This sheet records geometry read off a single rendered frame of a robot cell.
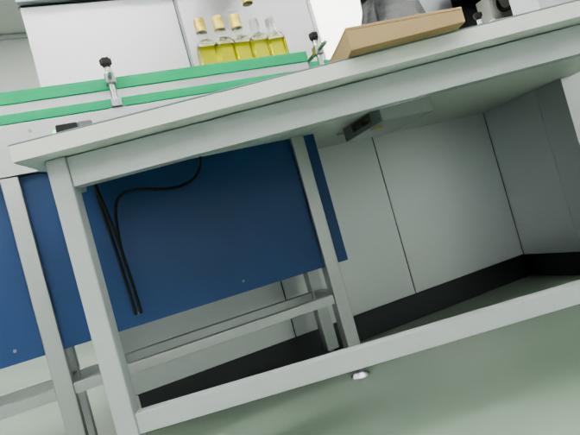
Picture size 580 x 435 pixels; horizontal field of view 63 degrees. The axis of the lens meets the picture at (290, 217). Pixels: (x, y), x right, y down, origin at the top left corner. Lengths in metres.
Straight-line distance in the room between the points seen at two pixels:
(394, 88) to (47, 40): 1.12
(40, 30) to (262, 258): 0.98
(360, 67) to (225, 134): 0.29
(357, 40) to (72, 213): 0.63
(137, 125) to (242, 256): 0.52
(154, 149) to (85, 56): 0.77
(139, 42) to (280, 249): 0.84
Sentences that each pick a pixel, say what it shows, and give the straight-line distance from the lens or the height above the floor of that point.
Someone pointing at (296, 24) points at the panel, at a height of 1.17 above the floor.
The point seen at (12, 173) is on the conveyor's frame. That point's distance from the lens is 1.30.
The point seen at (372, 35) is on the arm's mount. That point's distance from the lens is 0.95.
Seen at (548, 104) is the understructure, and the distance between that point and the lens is 1.98.
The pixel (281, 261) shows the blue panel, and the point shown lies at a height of 0.38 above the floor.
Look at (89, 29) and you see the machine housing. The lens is 1.74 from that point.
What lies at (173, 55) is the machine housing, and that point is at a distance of 1.72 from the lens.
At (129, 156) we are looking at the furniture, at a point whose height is 0.68.
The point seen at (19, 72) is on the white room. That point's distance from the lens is 4.92.
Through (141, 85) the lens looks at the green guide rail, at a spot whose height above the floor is 0.93.
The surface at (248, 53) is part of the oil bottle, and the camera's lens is 1.58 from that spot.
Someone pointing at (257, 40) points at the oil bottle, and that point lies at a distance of 1.60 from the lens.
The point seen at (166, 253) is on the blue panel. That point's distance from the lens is 1.28.
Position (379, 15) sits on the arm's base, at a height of 0.83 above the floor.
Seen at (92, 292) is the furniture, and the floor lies 0.45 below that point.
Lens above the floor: 0.46
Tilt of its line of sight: 1 degrees up
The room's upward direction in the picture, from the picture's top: 15 degrees counter-clockwise
